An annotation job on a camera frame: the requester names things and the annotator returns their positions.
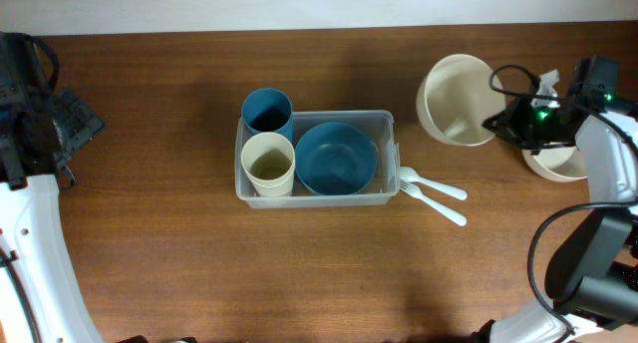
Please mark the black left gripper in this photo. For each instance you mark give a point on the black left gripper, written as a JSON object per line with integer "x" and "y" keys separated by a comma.
{"x": 76, "y": 116}

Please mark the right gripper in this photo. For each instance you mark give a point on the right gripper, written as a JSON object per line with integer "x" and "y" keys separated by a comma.
{"x": 507, "y": 120}

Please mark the cream bowl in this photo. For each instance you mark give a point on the cream bowl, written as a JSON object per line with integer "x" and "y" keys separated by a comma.
{"x": 455, "y": 99}
{"x": 560, "y": 165}

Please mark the white plastic spoon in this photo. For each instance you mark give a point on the white plastic spoon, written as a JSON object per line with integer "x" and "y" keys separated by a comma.
{"x": 410, "y": 175}

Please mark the white plastic fork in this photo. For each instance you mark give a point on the white plastic fork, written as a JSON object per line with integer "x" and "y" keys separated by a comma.
{"x": 413, "y": 191}

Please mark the blue bowl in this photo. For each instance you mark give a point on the blue bowl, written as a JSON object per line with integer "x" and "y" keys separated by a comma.
{"x": 335, "y": 159}

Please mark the cream cup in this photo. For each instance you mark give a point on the cream cup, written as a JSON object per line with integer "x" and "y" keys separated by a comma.
{"x": 268, "y": 159}
{"x": 282, "y": 189}

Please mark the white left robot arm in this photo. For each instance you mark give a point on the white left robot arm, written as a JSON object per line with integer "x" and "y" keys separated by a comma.
{"x": 41, "y": 300}

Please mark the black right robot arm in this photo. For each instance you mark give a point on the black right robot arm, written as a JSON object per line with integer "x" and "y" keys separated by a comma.
{"x": 586, "y": 290}

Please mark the clear plastic storage container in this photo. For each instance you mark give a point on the clear plastic storage container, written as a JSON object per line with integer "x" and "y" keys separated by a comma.
{"x": 376, "y": 124}

